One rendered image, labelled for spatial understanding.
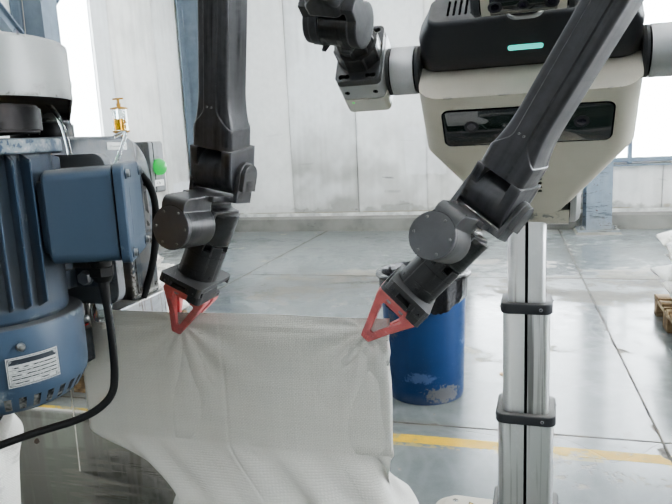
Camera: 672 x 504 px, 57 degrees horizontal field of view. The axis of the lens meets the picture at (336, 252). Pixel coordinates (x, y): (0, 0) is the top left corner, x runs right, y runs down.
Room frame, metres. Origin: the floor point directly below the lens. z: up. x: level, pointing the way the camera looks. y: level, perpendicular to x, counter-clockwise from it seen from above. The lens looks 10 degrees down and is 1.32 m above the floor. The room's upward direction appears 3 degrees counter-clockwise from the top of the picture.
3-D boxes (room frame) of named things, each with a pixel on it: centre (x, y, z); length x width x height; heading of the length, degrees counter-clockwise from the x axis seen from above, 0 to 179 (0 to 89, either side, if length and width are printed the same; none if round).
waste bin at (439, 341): (3.10, -0.44, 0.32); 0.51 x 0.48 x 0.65; 164
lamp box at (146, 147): (1.13, 0.35, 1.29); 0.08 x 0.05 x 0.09; 74
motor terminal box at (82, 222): (0.61, 0.23, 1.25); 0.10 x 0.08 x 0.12; 9
